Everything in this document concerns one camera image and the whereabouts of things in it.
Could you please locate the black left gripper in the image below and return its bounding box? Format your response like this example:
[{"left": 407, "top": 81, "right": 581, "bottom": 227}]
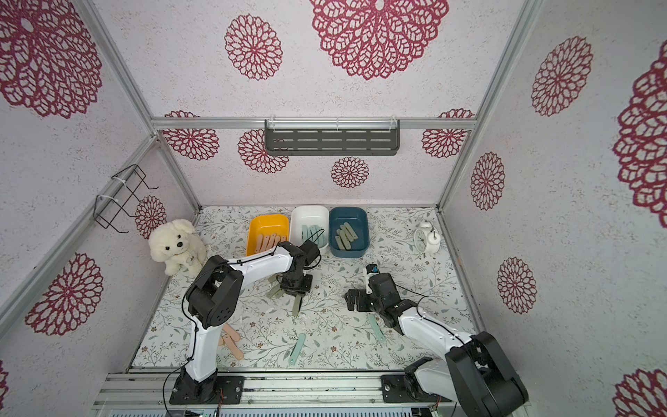
[{"left": 281, "top": 270, "right": 314, "bottom": 297}]

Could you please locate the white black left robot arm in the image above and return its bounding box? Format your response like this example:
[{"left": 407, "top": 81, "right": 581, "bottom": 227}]
[{"left": 184, "top": 240, "right": 321, "bottom": 385}]

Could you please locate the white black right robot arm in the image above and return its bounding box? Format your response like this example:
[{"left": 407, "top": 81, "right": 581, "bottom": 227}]
[{"left": 344, "top": 264, "right": 529, "bottom": 416}]

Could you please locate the yellow plastic storage box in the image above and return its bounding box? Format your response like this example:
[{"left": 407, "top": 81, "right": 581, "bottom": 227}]
[{"left": 246, "top": 214, "right": 289, "bottom": 255}]

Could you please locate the white plastic storage box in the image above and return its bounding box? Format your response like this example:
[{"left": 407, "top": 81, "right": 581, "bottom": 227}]
[{"left": 288, "top": 205, "right": 329, "bottom": 253}]

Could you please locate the teal plastic storage box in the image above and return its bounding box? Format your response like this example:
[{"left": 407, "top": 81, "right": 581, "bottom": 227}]
[{"left": 329, "top": 207, "right": 370, "bottom": 258}]

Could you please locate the white twin-bell alarm clock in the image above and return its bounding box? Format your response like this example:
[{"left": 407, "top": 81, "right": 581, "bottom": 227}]
[{"left": 413, "top": 222, "right": 441, "bottom": 254}]

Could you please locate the white plush dog toy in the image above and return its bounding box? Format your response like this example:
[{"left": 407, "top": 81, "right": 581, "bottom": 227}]
[{"left": 149, "top": 219, "right": 208, "bottom": 278}]

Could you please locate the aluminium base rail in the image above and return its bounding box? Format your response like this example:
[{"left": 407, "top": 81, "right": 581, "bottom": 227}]
[{"left": 90, "top": 370, "right": 454, "bottom": 415}]

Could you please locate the grey wall shelf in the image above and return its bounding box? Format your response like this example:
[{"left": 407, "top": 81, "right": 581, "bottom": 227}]
[{"left": 264, "top": 118, "right": 401, "bottom": 156}]

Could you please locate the black wire wall rack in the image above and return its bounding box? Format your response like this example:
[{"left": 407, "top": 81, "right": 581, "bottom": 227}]
[{"left": 92, "top": 163, "right": 159, "bottom": 235}]

